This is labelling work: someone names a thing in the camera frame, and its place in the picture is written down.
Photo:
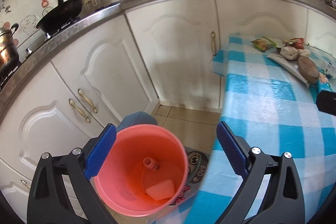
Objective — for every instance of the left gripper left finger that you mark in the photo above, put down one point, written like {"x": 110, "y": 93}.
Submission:
{"x": 48, "y": 198}

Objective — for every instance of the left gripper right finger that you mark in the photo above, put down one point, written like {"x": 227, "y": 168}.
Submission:
{"x": 283, "y": 200}

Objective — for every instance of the brown baked potato half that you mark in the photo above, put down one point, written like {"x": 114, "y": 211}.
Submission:
{"x": 308, "y": 69}

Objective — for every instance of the green cookie packet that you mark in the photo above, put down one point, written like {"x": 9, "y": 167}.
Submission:
{"x": 263, "y": 44}

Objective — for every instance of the blue checkered tablecloth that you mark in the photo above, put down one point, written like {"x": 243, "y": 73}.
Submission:
{"x": 272, "y": 110}

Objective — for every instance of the red snack packet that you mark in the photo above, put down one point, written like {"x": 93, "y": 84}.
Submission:
{"x": 297, "y": 43}

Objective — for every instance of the cartoon floor mat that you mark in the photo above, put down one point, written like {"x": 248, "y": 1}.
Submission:
{"x": 197, "y": 161}

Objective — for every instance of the pink plastic bucket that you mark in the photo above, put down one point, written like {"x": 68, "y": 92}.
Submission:
{"x": 142, "y": 156}

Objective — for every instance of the blue jeans knee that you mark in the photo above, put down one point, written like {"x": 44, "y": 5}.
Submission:
{"x": 137, "y": 118}

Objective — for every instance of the steel countertop edge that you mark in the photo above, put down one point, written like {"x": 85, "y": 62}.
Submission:
{"x": 53, "y": 46}

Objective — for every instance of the copper cooking pot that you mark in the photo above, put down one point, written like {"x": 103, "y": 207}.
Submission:
{"x": 9, "y": 54}

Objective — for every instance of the black wok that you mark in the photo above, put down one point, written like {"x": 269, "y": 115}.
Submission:
{"x": 63, "y": 13}

